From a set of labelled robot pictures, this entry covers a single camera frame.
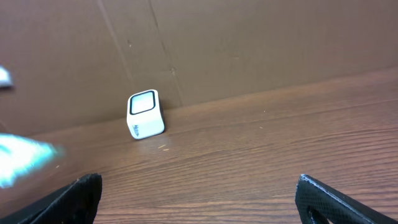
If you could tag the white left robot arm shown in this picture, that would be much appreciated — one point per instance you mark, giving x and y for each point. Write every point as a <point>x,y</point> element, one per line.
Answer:
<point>5,78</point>

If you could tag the teal wet wipes packet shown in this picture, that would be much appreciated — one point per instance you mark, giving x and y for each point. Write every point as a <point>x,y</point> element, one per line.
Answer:
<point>21,156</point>

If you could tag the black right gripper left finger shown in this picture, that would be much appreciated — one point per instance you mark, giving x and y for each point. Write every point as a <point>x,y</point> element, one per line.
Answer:
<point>76,202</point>

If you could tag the white barcode scanner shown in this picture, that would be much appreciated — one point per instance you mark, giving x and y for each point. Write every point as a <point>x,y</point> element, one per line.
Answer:
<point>144,115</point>

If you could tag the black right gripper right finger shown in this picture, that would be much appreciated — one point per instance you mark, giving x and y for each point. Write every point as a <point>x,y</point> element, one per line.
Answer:
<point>318,203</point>

